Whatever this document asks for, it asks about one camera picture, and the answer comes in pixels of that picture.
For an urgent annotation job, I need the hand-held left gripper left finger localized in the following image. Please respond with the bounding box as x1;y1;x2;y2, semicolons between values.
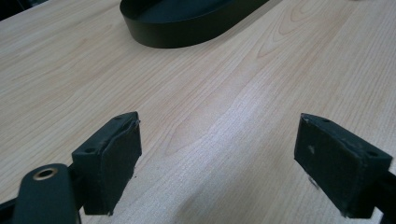
71;111;143;217

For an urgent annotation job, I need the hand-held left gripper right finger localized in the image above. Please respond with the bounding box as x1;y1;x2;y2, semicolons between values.
293;112;394;219

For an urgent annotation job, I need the black oval tray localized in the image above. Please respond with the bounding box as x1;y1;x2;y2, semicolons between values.
119;0;271;49

